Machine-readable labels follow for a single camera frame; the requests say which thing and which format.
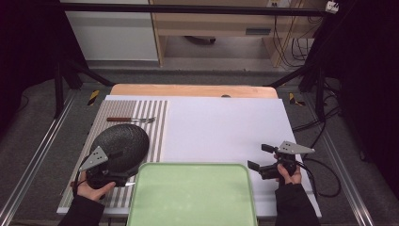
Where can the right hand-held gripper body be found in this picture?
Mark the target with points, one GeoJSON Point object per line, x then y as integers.
{"type": "Point", "coordinates": [293, 148]}

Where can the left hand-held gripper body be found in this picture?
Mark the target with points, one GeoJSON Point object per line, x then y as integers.
{"type": "Point", "coordinates": [95, 160]}

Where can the black round plate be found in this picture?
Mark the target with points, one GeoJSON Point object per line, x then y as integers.
{"type": "Point", "coordinates": [128, 141]}

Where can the green tray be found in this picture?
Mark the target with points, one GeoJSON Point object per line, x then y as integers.
{"type": "Point", "coordinates": [194, 194]}

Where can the person's right hand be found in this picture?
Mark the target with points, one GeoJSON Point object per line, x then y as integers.
{"type": "Point", "coordinates": [291, 179]}

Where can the person's left hand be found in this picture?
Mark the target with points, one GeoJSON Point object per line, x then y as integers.
{"type": "Point", "coordinates": [91, 191]}

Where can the striped placemat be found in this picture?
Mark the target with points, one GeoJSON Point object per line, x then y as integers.
{"type": "Point", "coordinates": [122, 109]}

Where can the yellow black tape marker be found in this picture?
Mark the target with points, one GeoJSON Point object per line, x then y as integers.
{"type": "Point", "coordinates": [93, 97]}
{"type": "Point", "coordinates": [293, 99]}

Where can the white table board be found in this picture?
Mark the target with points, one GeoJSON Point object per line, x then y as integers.
{"type": "Point", "coordinates": [219, 132]}

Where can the black metal stand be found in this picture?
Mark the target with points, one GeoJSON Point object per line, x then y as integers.
{"type": "Point", "coordinates": [319, 94]}
{"type": "Point", "coordinates": [59, 91]}

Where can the dark table grommet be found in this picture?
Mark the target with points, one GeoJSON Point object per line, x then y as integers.
{"type": "Point", "coordinates": [226, 96]}

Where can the wooden table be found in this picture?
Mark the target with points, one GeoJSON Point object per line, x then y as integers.
{"type": "Point", "coordinates": [188, 90]}

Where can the black curtain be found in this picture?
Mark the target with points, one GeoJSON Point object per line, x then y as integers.
{"type": "Point", "coordinates": [367, 78]}
{"type": "Point", "coordinates": [28, 40]}

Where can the white cabinet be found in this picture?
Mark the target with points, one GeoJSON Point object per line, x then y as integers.
{"type": "Point", "coordinates": [113, 37]}

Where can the wooden desk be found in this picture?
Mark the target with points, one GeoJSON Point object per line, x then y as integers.
{"type": "Point", "coordinates": [213, 23]}

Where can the aluminium floor rail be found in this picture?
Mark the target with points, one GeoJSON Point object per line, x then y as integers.
{"type": "Point", "coordinates": [345, 175]}
{"type": "Point", "coordinates": [34, 160]}

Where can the white wall socket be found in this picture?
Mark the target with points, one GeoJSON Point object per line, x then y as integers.
{"type": "Point", "coordinates": [331, 6]}

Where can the black horizontal frame bar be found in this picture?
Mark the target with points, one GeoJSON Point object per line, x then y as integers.
{"type": "Point", "coordinates": [188, 8]}

